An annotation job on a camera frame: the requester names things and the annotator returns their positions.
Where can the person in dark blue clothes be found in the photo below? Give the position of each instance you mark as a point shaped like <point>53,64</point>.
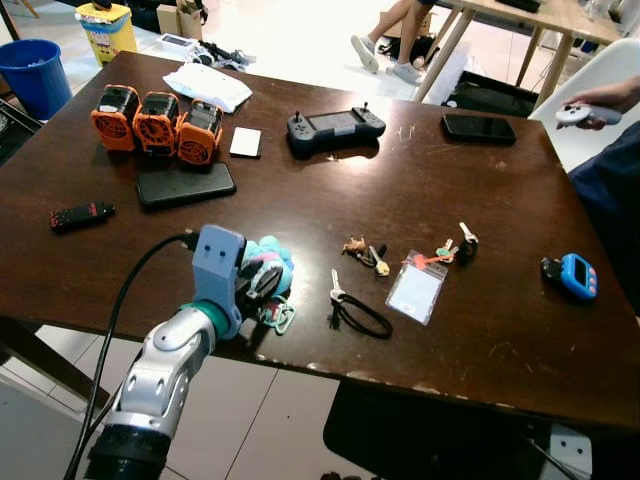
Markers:
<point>612,200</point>

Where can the white handheld controller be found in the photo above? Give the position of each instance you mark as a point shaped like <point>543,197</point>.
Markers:
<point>580,117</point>

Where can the person hand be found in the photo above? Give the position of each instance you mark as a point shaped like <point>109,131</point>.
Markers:
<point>600,99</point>

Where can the blue digital timer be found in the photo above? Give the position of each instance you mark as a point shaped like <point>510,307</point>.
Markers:
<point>577,277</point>

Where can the teal and orange keys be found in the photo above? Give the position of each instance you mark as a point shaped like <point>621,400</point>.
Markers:
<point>446,250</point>

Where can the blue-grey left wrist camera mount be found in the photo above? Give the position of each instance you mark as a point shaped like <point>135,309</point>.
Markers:
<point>216,262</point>

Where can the seated person legs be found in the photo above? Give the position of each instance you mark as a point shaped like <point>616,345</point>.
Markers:
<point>395,40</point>

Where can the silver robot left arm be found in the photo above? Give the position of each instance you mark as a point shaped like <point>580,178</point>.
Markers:
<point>160,365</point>

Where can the light wooden table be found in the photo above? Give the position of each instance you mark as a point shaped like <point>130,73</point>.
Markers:
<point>540,15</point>

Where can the large black smartphone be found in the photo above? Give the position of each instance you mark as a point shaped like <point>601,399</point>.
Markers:
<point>186,186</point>

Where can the black fob with silver key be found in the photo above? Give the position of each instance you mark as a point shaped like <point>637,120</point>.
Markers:
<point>467,243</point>

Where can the cardboard box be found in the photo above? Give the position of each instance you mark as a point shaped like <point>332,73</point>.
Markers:
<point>180,18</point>

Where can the clear badge holder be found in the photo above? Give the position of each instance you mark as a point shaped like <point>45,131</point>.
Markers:
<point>416,290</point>

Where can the dark grey handheld controller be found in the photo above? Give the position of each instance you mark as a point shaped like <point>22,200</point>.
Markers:
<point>335,128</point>

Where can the black remote with red buttons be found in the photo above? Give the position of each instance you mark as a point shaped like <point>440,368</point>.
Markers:
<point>82,217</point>

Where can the blue plastic bucket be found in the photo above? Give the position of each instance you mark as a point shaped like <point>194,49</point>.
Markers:
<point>35,75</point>

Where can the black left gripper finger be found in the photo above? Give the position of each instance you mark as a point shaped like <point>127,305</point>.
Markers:
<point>268,278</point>

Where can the small black smartphone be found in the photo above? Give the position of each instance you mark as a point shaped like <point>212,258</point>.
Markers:
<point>479,128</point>

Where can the black bag on floor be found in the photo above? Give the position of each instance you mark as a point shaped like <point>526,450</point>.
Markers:
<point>492,95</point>

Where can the white plastic chair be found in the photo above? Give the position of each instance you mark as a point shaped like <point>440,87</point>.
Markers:
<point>600,65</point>

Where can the white robot body part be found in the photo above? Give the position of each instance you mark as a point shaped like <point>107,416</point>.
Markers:
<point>570,455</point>

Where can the yellow bin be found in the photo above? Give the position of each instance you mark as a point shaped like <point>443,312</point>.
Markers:
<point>108,30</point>

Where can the small white card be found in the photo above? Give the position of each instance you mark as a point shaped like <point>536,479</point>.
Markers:
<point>245,142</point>

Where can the white device on floor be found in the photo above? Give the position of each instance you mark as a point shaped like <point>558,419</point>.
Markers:
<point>180,42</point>

